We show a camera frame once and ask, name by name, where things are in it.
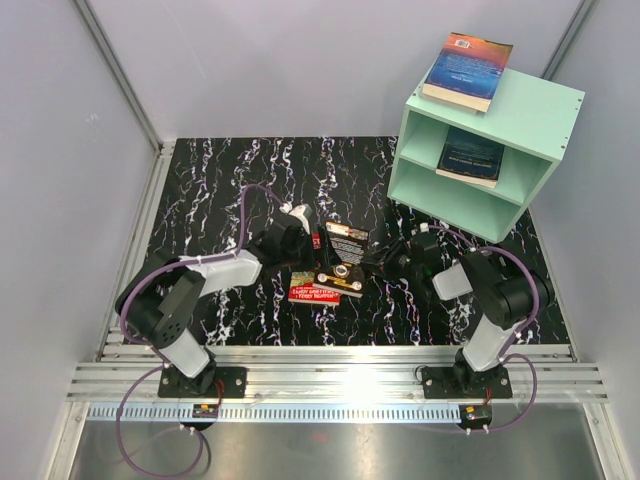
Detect right control board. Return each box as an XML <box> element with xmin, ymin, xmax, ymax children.
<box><xmin>459</xmin><ymin>404</ymin><xmax>493</xmax><ymax>429</ymax></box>

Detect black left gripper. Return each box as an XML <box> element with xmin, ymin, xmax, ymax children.
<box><xmin>280</xmin><ymin>227</ymin><xmax>341</xmax><ymax>273</ymax></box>

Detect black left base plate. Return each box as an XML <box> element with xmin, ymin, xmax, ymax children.
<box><xmin>158</xmin><ymin>366</ymin><xmax>248</xmax><ymax>399</ymax></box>

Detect dark blue paperback book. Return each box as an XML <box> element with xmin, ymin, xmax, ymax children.
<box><xmin>436</xmin><ymin>126</ymin><xmax>505</xmax><ymax>189</ymax></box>

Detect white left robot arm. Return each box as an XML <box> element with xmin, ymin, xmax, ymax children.
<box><xmin>114</xmin><ymin>220</ymin><xmax>341</xmax><ymax>398</ymax></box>

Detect red treehouse book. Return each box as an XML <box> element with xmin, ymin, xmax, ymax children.
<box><xmin>288</xmin><ymin>232</ymin><xmax>343</xmax><ymax>306</ymax></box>

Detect left control board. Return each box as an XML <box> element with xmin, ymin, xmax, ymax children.
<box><xmin>192</xmin><ymin>404</ymin><xmax>219</xmax><ymax>419</ymax></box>

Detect black paperback book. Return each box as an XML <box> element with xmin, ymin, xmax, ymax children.
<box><xmin>314</xmin><ymin>221</ymin><xmax>370</xmax><ymax>298</ymax></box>

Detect control board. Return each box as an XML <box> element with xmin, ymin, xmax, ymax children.
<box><xmin>192</xmin><ymin>404</ymin><xmax>219</xmax><ymax>419</ymax></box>
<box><xmin>459</xmin><ymin>404</ymin><xmax>493</xmax><ymax>429</ymax></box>

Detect white slotted cable duct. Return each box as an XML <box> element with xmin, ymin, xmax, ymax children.
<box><xmin>88</xmin><ymin>402</ymin><xmax>460</xmax><ymax>424</ymax></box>

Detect black marbled table mat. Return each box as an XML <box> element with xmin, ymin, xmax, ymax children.
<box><xmin>124</xmin><ymin>137</ymin><xmax>571</xmax><ymax>347</ymax></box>

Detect blue orange sunset book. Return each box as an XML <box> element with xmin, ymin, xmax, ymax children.
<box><xmin>421</xmin><ymin>32</ymin><xmax>513</xmax><ymax>113</ymax></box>

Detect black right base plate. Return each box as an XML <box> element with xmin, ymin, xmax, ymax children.
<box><xmin>419</xmin><ymin>364</ymin><xmax>513</xmax><ymax>399</ymax></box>

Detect mint green wooden shelf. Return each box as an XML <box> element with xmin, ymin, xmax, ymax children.
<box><xmin>387</xmin><ymin>69</ymin><xmax>584</xmax><ymax>243</ymax></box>

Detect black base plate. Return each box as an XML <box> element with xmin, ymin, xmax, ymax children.
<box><xmin>419</xmin><ymin>364</ymin><xmax>513</xmax><ymax>399</ymax></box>
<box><xmin>158</xmin><ymin>366</ymin><xmax>248</xmax><ymax>399</ymax></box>

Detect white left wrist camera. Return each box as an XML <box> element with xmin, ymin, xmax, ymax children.
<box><xmin>279</xmin><ymin>203</ymin><xmax>312</xmax><ymax>234</ymax></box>

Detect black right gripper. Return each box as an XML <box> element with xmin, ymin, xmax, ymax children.
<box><xmin>360</xmin><ymin>237</ymin><xmax>422</xmax><ymax>283</ymax></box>

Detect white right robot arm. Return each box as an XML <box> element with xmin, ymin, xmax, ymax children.
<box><xmin>362</xmin><ymin>232</ymin><xmax>555</xmax><ymax>400</ymax></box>

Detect aluminium mounting rail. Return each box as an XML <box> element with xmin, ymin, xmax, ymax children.
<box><xmin>67</xmin><ymin>344</ymin><xmax>608</xmax><ymax>404</ymax></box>

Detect aluminium frame post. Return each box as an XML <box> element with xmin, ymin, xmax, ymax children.
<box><xmin>72</xmin><ymin>0</ymin><xmax>163</xmax><ymax>154</ymax></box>
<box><xmin>541</xmin><ymin>0</ymin><xmax>600</xmax><ymax>81</ymax></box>

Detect right aluminium frame post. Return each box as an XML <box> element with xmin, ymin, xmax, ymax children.
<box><xmin>541</xmin><ymin>0</ymin><xmax>600</xmax><ymax>81</ymax></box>

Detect left aluminium frame post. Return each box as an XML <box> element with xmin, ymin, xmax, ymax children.
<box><xmin>72</xmin><ymin>0</ymin><xmax>163</xmax><ymax>154</ymax></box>

